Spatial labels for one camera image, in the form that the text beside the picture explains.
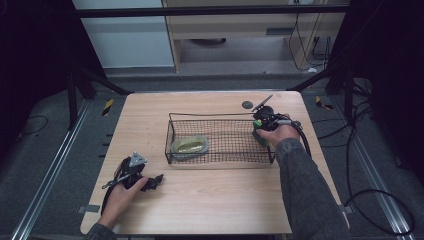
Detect thin black floor cable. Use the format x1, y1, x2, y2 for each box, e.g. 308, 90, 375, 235
19, 114, 50, 138

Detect light wooden desk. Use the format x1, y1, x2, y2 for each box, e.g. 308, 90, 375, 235
162, 0, 349, 73

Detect green and yellow sponge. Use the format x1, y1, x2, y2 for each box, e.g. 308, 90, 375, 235
251, 119, 270, 148

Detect black metal stand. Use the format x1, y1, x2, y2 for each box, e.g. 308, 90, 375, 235
65, 61, 134, 132
287, 58, 356, 123

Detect black looped floor cable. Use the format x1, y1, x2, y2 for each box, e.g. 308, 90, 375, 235
313, 99, 418, 236

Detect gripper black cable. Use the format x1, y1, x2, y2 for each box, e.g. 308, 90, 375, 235
259, 112, 313, 159
99, 175, 130, 216

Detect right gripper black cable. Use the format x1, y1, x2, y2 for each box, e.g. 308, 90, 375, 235
259, 112, 313, 159

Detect white cabinet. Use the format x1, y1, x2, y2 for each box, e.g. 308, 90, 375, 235
70, 0, 176, 70

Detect black horizontal bar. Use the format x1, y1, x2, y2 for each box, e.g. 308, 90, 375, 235
71, 4, 351, 20

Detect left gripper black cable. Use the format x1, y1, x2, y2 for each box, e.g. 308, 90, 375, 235
99, 175, 130, 216

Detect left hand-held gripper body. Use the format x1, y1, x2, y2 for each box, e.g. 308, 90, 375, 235
114, 151, 149, 192

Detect yellow and black tape strip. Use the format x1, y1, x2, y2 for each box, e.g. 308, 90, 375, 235
101, 98, 115, 117
314, 95, 334, 111

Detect person's right hand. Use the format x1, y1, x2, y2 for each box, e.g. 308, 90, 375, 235
255, 114, 301, 150

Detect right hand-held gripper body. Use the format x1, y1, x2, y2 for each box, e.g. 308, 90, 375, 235
251, 93, 292, 132

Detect person's left hand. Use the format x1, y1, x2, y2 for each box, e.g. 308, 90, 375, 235
97, 175, 150, 231

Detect metal floor rail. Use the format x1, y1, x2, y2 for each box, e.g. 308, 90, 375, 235
331, 94, 417, 240
11, 99, 92, 240

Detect black curtain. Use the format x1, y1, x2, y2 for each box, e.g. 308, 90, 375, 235
0, 0, 108, 164
328, 0, 424, 188

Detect green soap dish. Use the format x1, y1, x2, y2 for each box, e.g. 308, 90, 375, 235
170, 134, 210, 161

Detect black cables under desk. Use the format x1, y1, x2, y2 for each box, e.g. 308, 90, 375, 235
288, 12, 334, 73

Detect black wire mesh basket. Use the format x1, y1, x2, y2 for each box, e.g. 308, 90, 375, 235
164, 111, 278, 166

